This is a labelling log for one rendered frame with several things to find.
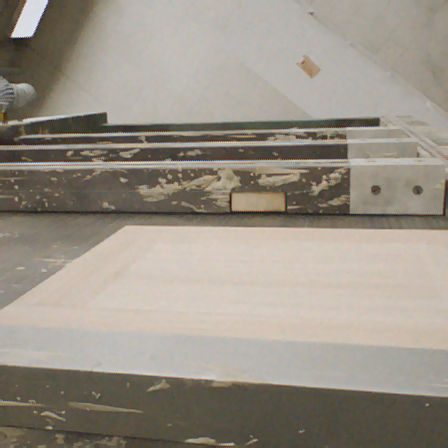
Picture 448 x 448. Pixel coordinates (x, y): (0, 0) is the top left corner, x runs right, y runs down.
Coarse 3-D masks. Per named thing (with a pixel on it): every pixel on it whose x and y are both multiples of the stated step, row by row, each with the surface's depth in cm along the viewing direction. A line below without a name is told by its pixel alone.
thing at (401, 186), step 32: (288, 160) 83; (320, 160) 82; (352, 160) 80; (384, 160) 79; (416, 160) 77; (0, 192) 88; (32, 192) 87; (64, 192) 86; (96, 192) 85; (128, 192) 84; (160, 192) 83; (192, 192) 82; (224, 192) 81; (288, 192) 79; (320, 192) 78; (352, 192) 77; (384, 192) 76; (416, 192) 75
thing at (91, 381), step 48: (0, 336) 34; (48, 336) 34; (96, 336) 34; (144, 336) 33; (192, 336) 33; (0, 384) 31; (48, 384) 30; (96, 384) 30; (144, 384) 29; (192, 384) 28; (240, 384) 28; (288, 384) 27; (336, 384) 27; (384, 384) 27; (432, 384) 27; (96, 432) 30; (144, 432) 30; (192, 432) 29; (240, 432) 29; (288, 432) 28; (336, 432) 27; (384, 432) 27; (432, 432) 26
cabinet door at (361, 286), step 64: (128, 256) 56; (192, 256) 57; (256, 256) 56; (320, 256) 55; (384, 256) 54; (0, 320) 42; (64, 320) 41; (128, 320) 41; (192, 320) 40; (256, 320) 40; (320, 320) 39; (384, 320) 40
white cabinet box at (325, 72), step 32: (256, 0) 413; (288, 0) 407; (256, 32) 421; (288, 32) 415; (320, 32) 408; (256, 64) 430; (288, 64) 423; (320, 64) 416; (352, 64) 410; (384, 64) 458; (288, 96) 431; (320, 96) 425; (352, 96) 418; (384, 96) 412; (416, 96) 459
